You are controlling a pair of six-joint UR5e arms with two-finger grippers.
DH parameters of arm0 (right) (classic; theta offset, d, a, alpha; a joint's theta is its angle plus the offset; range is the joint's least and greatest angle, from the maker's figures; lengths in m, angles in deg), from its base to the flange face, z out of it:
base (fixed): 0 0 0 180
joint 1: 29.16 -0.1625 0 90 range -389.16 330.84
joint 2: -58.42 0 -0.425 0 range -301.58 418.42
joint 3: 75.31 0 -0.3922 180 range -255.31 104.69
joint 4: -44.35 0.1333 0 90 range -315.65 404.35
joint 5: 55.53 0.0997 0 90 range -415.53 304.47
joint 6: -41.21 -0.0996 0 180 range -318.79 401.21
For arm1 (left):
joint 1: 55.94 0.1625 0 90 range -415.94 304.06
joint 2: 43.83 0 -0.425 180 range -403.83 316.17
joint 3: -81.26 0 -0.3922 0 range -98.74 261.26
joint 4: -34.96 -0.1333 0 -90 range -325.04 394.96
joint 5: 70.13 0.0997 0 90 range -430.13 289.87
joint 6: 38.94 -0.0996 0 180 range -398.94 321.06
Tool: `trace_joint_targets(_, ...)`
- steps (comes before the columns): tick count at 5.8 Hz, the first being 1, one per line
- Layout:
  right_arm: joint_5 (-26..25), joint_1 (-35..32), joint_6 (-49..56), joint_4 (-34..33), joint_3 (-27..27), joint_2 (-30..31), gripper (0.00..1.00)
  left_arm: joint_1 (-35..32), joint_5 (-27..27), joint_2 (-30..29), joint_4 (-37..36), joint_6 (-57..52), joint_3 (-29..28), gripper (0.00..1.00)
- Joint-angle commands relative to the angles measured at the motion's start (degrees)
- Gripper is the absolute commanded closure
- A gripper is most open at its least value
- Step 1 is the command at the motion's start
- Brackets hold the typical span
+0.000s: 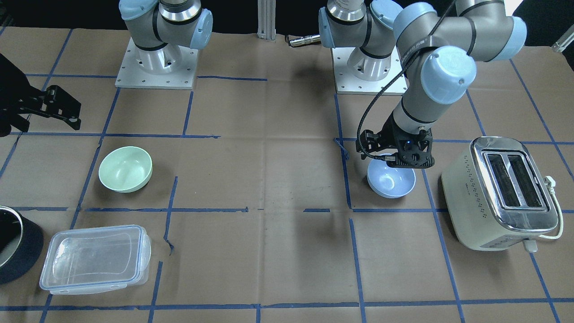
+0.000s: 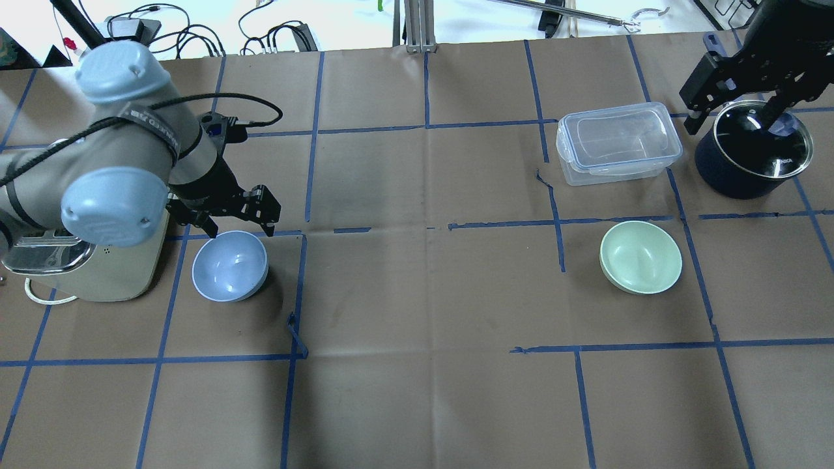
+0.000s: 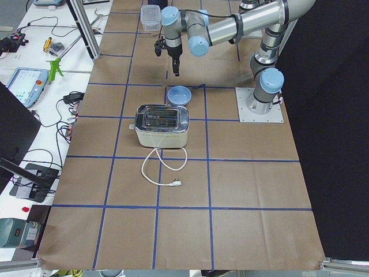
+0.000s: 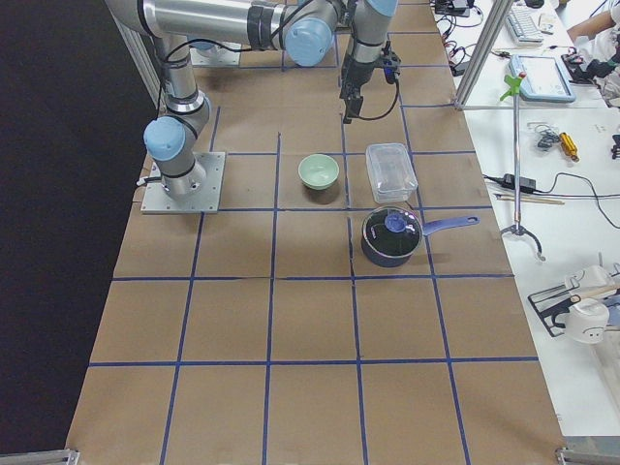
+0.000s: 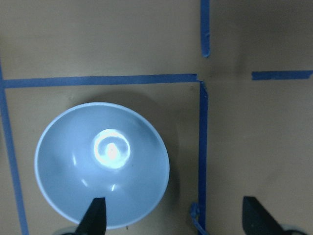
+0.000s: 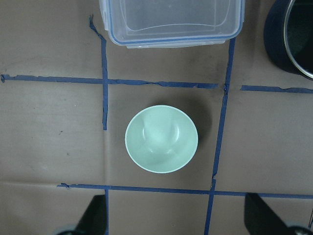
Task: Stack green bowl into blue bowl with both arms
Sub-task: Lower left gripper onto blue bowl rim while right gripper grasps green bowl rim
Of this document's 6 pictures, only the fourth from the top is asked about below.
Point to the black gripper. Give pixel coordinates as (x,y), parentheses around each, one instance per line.
(356,75)

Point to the green bowl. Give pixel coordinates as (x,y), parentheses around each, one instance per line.
(318,171)

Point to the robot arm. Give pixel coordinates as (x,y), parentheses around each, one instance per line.
(304,30)

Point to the clear plastic food container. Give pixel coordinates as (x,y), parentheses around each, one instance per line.
(390,172)

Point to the dark blue saucepan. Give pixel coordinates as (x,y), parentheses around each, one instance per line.
(390,234)

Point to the black power adapter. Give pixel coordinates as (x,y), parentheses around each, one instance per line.
(507,181)

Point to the white keyboard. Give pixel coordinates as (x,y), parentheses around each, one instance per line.
(522,27)

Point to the blue tablet device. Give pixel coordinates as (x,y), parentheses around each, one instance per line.
(546,79)

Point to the yellow screwdriver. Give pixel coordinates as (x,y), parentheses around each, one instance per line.
(569,147)

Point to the white mug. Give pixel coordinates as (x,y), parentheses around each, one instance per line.
(586,321)

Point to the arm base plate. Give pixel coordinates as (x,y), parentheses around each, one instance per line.
(196,192)
(214,57)

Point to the aluminium frame post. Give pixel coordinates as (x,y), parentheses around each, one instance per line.
(489,33)

